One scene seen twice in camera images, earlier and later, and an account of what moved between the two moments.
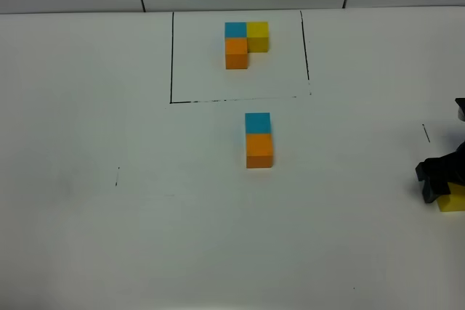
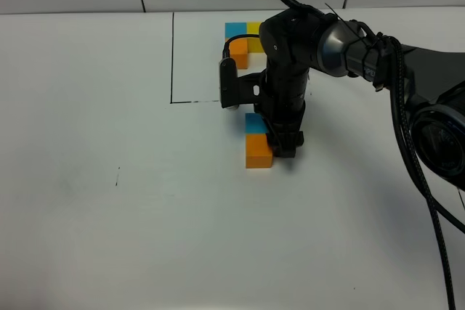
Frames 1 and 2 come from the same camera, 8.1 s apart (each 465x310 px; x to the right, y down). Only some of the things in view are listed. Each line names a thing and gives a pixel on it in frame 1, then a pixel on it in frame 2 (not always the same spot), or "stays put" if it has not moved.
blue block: x=258 y=123 stays put
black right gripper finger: x=433 y=188 → x=284 y=143
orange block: x=259 y=152 stays put
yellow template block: x=257 y=36 stays put
